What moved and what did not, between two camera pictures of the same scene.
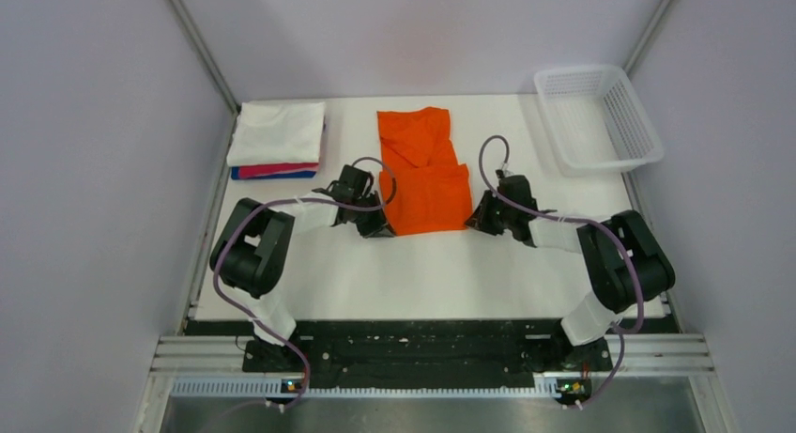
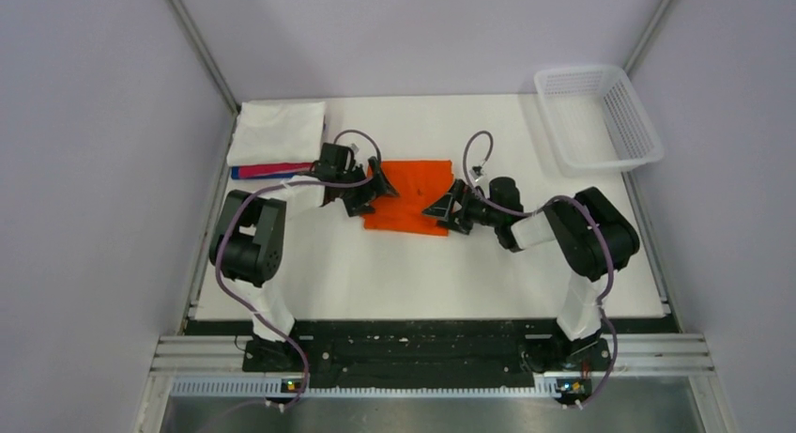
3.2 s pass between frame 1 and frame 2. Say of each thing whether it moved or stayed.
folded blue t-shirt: stayed
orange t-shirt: moved
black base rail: stayed
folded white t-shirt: stayed
